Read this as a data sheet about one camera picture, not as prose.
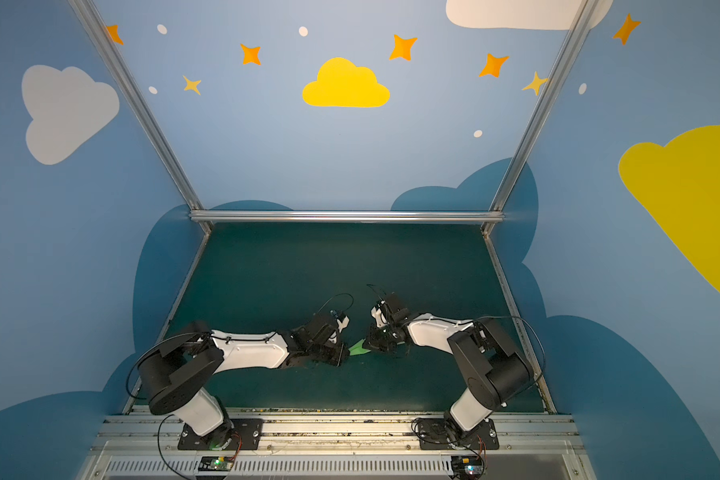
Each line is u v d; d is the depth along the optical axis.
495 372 0.46
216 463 0.72
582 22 0.70
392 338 0.69
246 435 0.75
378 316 0.89
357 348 0.89
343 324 0.84
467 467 0.71
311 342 0.69
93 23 0.70
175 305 1.04
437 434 0.74
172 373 0.45
